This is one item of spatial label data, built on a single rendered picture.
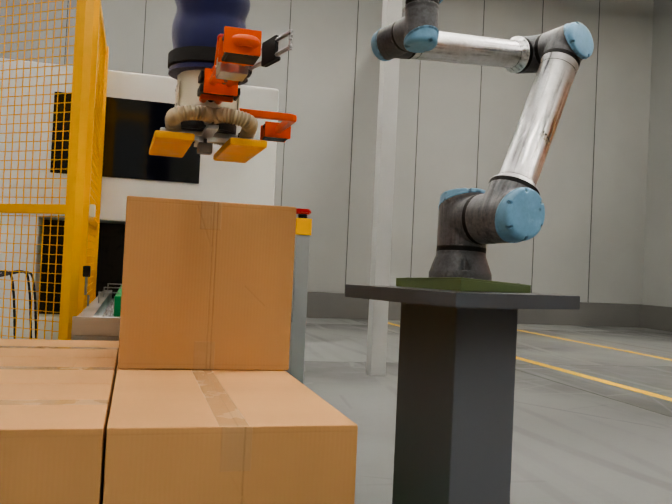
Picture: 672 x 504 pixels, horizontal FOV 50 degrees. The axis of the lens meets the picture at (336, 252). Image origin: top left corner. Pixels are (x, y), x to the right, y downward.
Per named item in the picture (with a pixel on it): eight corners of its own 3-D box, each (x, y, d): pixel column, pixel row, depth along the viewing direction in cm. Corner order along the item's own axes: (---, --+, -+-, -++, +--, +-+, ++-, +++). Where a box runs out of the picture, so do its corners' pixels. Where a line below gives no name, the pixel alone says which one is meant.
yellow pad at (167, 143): (148, 155, 216) (149, 138, 216) (182, 158, 219) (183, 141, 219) (154, 137, 183) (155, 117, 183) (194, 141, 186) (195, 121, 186)
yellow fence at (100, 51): (78, 384, 450) (96, 48, 455) (95, 384, 453) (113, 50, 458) (59, 427, 338) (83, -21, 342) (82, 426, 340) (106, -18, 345)
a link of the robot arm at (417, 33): (418, 58, 203) (420, 14, 204) (446, 46, 193) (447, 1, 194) (391, 51, 198) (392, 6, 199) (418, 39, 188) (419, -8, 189)
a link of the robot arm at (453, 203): (463, 251, 233) (465, 197, 234) (501, 249, 218) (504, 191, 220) (425, 246, 225) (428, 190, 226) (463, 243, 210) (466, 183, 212)
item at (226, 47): (217, 62, 149) (218, 37, 149) (253, 66, 151) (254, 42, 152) (223, 51, 141) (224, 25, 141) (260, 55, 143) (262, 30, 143)
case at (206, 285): (126, 340, 225) (133, 211, 226) (255, 343, 235) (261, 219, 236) (117, 369, 167) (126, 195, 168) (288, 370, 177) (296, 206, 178)
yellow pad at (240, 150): (213, 160, 221) (213, 144, 221) (245, 163, 224) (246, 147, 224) (229, 144, 189) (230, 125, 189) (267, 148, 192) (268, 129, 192)
